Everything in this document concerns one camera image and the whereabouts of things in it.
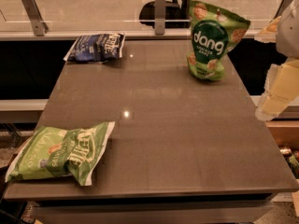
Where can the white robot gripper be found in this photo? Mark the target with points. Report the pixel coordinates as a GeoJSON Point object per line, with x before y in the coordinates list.
{"type": "Point", "coordinates": [290, 32]}

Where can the green dang rice chip bag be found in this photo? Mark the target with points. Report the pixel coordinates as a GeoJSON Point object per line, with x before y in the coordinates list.
{"type": "Point", "coordinates": [214, 32]}

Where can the blue kettle chip bag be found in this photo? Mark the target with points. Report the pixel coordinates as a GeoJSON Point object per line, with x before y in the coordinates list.
{"type": "Point", "coordinates": [96, 48]}

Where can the green jalapeno kettle chip bag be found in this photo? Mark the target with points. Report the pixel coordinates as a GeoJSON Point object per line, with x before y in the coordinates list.
{"type": "Point", "coordinates": [52, 152]}

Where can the snack items on lower shelf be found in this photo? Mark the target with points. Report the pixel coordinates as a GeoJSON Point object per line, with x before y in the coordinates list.
{"type": "Point", "coordinates": [291, 158]}

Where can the black office chair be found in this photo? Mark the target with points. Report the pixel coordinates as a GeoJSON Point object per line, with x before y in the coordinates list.
{"type": "Point", "coordinates": [176, 14]}

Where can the right metal glass bracket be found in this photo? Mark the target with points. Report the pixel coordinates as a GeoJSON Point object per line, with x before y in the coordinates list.
{"type": "Point", "coordinates": [282, 7]}

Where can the metal glass bracket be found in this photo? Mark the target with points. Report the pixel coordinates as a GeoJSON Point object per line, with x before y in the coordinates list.
{"type": "Point", "coordinates": [159, 17]}
{"type": "Point", "coordinates": [282, 7]}
{"type": "Point", "coordinates": [38, 25]}

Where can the middle metal glass bracket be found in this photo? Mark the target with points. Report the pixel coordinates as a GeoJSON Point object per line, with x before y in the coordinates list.
{"type": "Point", "coordinates": [159, 17]}

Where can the left metal glass bracket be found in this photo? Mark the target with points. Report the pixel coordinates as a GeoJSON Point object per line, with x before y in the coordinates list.
{"type": "Point", "coordinates": [38, 25]}

